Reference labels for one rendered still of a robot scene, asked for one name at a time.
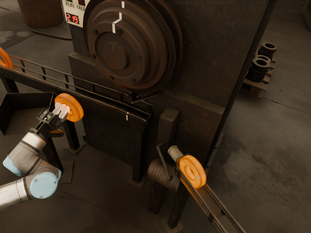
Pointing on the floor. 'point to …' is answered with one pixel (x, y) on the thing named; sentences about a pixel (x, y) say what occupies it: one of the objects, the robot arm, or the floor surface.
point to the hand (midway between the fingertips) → (68, 105)
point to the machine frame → (182, 80)
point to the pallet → (260, 70)
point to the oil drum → (41, 12)
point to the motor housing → (160, 184)
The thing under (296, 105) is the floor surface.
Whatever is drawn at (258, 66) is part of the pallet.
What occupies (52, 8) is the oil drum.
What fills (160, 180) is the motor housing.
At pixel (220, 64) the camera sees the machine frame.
